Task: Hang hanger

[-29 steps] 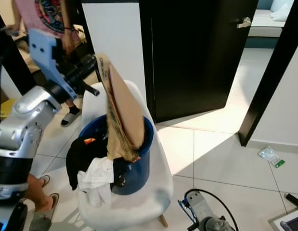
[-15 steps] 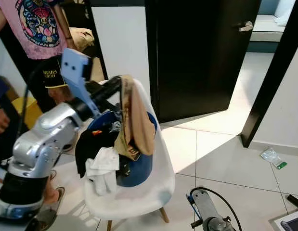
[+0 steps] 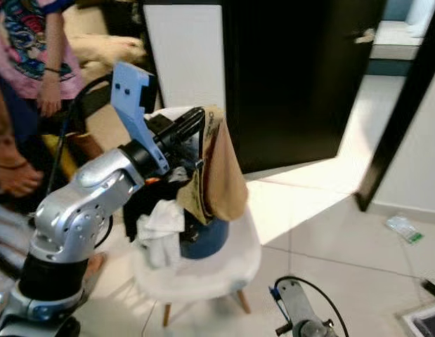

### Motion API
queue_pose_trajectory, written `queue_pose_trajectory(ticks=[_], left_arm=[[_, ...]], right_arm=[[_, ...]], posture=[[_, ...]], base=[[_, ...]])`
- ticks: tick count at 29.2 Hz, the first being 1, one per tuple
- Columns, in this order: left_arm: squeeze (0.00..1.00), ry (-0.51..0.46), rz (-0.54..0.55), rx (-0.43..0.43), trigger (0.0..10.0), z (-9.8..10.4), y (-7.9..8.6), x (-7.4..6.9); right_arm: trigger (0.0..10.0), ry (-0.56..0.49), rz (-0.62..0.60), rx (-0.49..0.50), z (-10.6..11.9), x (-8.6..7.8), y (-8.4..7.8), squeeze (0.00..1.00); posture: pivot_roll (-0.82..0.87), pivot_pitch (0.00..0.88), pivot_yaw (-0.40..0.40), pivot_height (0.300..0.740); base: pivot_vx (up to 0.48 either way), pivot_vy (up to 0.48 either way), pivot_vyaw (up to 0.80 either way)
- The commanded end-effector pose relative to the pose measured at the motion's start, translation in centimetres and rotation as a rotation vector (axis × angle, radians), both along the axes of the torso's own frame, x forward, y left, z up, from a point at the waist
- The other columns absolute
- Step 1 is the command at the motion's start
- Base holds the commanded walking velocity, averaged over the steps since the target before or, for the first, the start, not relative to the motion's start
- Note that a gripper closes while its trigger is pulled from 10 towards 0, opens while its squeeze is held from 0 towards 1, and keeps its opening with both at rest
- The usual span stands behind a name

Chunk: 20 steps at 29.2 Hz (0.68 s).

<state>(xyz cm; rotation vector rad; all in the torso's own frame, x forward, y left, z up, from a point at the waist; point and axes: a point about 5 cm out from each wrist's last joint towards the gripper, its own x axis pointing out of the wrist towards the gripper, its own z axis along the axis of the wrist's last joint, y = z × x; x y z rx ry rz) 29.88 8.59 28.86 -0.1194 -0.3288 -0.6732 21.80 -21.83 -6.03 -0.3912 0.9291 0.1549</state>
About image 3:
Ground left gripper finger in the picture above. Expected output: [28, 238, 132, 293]
[174, 121, 204, 148]
[167, 107, 206, 134]

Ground tan fabric shorts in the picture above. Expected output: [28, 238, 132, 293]
[175, 105, 249, 224]

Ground black crumpled cloth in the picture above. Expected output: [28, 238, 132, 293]
[122, 179, 179, 243]

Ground white crumpled cloth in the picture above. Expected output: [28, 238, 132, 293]
[136, 199, 186, 269]

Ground white chair with wooden legs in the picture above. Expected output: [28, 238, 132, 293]
[129, 105, 264, 327]

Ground blue round bucket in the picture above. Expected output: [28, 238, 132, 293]
[178, 218, 231, 260]

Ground beige sofa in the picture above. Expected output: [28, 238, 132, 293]
[66, 4, 148, 71]

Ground black door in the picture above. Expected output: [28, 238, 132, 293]
[221, 0, 387, 175]

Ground white framed dark board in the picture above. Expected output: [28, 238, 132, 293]
[401, 302, 435, 337]

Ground white packet with green corner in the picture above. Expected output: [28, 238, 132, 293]
[386, 214, 425, 245]

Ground person in black shorts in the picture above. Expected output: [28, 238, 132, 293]
[0, 77, 46, 211]

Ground person in pink shirt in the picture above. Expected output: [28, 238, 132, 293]
[0, 0, 105, 162]

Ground black door edge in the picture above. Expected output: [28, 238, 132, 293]
[354, 0, 435, 211]

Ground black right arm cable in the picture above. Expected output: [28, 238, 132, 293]
[273, 275, 351, 337]

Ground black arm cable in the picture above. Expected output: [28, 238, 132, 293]
[273, 275, 351, 337]
[45, 74, 116, 197]

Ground light grey left wrist camera mount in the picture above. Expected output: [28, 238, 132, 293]
[110, 62, 170, 176]

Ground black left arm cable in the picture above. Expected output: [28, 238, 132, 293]
[45, 74, 116, 197]

